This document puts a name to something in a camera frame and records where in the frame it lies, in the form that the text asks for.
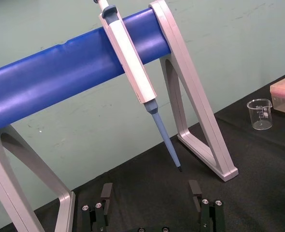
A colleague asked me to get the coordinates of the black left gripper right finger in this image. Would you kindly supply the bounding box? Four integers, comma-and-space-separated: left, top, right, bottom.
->
188, 179, 226, 232

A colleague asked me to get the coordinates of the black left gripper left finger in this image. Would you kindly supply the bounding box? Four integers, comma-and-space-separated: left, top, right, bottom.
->
81, 182, 114, 232

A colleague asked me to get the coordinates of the black table cloth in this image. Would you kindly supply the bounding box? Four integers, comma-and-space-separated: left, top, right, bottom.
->
0, 69, 285, 232

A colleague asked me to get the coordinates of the small clear glass beaker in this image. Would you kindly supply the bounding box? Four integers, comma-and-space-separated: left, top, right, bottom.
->
246, 98, 273, 131

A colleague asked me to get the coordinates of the blue bar grey pipette stand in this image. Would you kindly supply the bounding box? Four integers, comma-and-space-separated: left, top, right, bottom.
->
0, 0, 239, 232

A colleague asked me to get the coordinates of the white and blue pipette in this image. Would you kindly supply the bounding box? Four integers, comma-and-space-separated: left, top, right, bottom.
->
93, 0, 183, 173

